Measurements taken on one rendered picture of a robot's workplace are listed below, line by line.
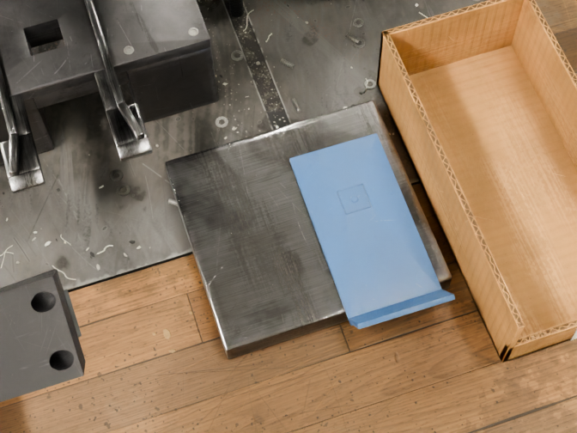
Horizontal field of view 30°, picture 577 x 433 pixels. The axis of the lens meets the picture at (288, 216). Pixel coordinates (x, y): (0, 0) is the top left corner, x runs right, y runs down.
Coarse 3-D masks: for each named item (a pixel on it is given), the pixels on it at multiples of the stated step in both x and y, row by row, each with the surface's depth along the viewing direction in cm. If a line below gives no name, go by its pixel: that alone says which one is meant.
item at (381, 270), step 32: (320, 160) 81; (352, 160) 81; (384, 160) 81; (320, 192) 80; (384, 192) 80; (320, 224) 79; (352, 224) 79; (384, 224) 79; (352, 256) 77; (384, 256) 77; (416, 256) 77; (352, 288) 76; (384, 288) 76; (416, 288) 76; (352, 320) 74; (384, 320) 73
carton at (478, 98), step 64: (512, 0) 82; (384, 64) 83; (448, 64) 87; (512, 64) 87; (448, 128) 84; (512, 128) 84; (576, 128) 80; (448, 192) 76; (512, 192) 82; (576, 192) 82; (512, 256) 79; (576, 256) 79; (512, 320) 71; (576, 320) 74
